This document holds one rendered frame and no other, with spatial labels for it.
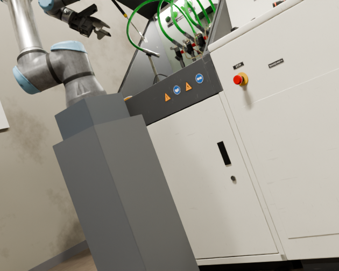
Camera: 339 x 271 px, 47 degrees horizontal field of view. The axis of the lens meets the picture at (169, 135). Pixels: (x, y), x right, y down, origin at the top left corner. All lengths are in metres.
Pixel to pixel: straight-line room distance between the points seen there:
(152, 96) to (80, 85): 0.53
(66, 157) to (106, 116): 0.20
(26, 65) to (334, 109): 1.06
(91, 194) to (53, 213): 2.63
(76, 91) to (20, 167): 2.56
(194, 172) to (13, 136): 2.47
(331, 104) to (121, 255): 0.85
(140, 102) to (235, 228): 0.73
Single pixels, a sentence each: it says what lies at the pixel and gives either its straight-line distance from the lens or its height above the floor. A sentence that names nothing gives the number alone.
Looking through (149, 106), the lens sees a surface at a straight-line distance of 1.86.
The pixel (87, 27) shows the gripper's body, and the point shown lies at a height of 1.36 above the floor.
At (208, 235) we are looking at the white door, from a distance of 1.85.
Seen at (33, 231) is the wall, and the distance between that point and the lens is 3.83.
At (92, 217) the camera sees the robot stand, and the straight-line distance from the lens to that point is 1.38.
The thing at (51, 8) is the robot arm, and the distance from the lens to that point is 2.08.
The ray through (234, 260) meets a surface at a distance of 1.83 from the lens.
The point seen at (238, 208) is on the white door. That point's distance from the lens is 1.69.
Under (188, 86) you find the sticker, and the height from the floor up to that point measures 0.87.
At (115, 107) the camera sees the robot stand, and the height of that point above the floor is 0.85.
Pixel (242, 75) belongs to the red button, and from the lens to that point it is 1.52.
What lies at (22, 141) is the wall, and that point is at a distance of 3.96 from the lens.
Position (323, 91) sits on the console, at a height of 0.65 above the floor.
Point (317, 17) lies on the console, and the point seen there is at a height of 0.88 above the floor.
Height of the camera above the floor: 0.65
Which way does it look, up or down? 2 degrees up
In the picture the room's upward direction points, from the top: 20 degrees counter-clockwise
